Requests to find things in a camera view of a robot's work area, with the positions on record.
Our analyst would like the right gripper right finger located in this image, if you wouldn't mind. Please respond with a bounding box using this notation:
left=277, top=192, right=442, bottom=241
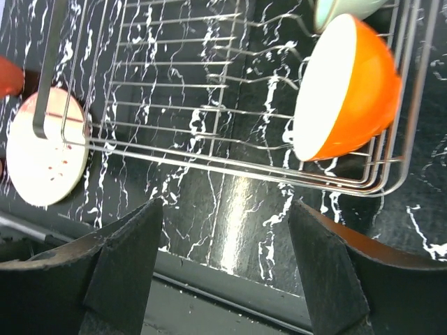
left=288, top=200, right=446, bottom=334

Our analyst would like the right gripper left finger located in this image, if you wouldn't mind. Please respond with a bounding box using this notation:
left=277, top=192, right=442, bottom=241
left=1, top=199, right=163, bottom=334

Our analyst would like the pink cream floral plate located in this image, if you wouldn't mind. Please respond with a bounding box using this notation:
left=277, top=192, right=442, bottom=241
left=6, top=87, right=89, bottom=207

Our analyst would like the orange bowl white inside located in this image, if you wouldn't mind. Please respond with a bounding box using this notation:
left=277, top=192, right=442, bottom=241
left=292, top=14, right=402, bottom=161

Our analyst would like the orange mug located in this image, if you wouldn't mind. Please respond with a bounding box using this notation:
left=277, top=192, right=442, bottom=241
left=0, top=57, right=24, bottom=98

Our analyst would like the metal wire dish rack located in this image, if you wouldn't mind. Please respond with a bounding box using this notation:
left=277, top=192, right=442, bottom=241
left=62, top=1, right=442, bottom=198

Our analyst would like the green ceramic bowl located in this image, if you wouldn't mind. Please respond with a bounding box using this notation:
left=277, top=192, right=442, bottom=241
left=314, top=0, right=386, bottom=34

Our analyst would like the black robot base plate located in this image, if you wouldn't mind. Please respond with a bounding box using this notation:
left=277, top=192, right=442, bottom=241
left=142, top=251, right=312, bottom=334

